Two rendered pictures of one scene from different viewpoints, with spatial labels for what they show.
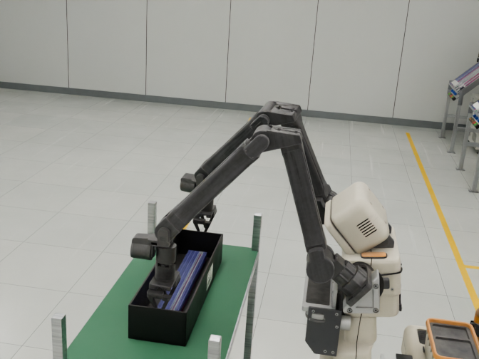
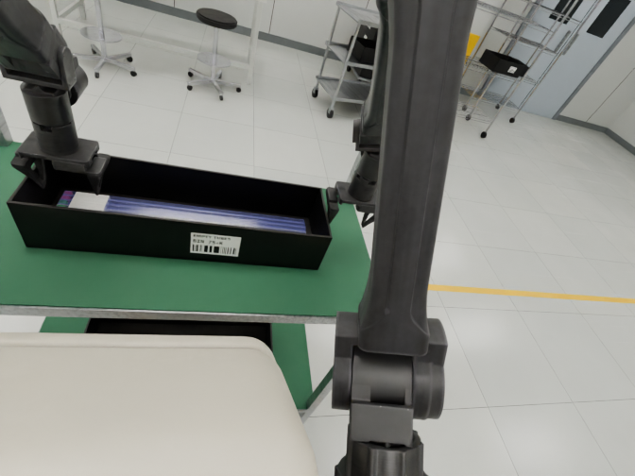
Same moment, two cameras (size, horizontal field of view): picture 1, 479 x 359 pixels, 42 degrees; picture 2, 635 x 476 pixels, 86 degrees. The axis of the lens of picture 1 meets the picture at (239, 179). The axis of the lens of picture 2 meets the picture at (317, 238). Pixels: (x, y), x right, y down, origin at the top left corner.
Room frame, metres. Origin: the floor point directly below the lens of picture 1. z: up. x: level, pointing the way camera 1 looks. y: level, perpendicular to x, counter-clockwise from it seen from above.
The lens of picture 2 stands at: (1.81, -0.40, 1.55)
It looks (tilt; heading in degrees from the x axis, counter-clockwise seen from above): 43 degrees down; 59
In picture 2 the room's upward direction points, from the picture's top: 23 degrees clockwise
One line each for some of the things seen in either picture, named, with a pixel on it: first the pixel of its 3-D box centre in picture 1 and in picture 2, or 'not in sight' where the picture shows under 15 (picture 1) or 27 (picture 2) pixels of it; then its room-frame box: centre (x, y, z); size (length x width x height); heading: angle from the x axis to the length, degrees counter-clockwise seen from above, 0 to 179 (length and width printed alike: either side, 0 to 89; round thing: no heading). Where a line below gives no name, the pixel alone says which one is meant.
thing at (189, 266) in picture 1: (180, 287); (194, 222); (1.85, 0.17, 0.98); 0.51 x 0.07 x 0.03; 172
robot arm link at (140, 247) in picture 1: (152, 241); (49, 70); (1.63, 0.24, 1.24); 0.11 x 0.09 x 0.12; 83
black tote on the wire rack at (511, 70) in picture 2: not in sight; (502, 63); (5.36, 3.09, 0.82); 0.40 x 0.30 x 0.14; 178
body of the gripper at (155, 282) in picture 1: (165, 271); (57, 136); (1.63, 0.20, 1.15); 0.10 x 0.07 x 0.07; 172
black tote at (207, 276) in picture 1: (181, 280); (194, 212); (1.85, 0.17, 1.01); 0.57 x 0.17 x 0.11; 172
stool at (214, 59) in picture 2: not in sight; (215, 55); (2.13, 3.00, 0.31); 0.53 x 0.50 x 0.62; 15
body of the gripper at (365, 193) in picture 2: (205, 204); (363, 186); (2.18, 0.12, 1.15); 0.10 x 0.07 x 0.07; 173
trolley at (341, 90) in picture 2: not in sight; (369, 65); (3.67, 3.03, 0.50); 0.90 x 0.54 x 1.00; 7
